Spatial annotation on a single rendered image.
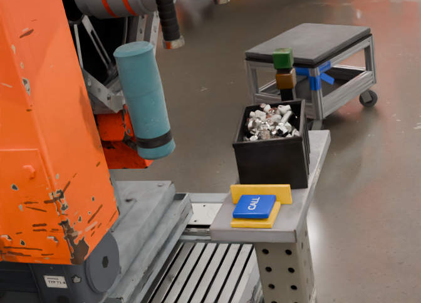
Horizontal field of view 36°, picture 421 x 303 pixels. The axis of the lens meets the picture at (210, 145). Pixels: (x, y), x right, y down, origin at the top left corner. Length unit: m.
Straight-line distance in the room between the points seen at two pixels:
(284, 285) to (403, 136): 1.21
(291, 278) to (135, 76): 0.55
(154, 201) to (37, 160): 0.88
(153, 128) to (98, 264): 0.32
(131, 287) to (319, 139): 0.59
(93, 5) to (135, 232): 0.60
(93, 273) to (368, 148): 1.33
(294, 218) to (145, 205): 0.71
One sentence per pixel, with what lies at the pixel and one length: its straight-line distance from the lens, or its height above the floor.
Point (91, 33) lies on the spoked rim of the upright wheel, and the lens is 1.70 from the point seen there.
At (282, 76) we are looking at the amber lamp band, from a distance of 1.51.
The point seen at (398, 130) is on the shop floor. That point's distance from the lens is 2.60.
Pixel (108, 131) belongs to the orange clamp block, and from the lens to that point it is 1.61.
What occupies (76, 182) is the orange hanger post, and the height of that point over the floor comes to 0.65.
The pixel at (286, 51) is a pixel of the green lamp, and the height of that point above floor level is 0.66.
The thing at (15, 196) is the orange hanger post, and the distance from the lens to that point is 1.10.
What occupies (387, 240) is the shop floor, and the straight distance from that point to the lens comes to 1.97.
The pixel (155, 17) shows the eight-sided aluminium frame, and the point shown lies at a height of 0.72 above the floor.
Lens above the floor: 1.11
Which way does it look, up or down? 24 degrees down
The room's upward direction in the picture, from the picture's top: 11 degrees counter-clockwise
